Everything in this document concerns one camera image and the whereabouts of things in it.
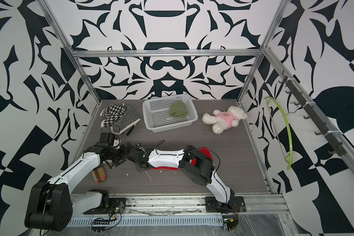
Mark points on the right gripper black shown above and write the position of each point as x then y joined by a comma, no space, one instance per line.
138,169

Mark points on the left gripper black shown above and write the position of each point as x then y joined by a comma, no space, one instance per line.
124,147

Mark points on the green knitted scarf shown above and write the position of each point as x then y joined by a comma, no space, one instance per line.
178,110

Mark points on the red knitted scarf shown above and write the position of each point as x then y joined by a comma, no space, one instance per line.
171,160

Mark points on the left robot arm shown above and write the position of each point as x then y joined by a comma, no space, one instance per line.
51,206

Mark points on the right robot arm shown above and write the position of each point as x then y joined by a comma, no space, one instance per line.
205,175

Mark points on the black white houndstooth scarf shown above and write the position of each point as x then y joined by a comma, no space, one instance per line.
120,119

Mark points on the white plastic basket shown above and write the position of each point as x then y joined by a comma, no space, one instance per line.
157,117

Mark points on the black connector hub left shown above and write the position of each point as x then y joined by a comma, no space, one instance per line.
100,222

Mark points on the black connector hub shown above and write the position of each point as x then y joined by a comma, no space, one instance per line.
100,222
229,224

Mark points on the white teddy bear pink shirt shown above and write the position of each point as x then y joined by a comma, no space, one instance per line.
222,121

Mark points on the black connector hub right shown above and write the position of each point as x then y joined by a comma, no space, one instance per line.
229,224

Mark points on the green clothes hanger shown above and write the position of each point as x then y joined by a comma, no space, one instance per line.
284,136

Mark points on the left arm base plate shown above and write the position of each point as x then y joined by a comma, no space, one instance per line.
110,206

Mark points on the white slotted cable duct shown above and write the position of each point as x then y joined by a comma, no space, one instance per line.
169,220

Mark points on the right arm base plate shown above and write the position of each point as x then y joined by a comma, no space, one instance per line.
213,206

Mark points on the grey wall hook rail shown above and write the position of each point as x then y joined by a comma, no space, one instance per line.
314,114

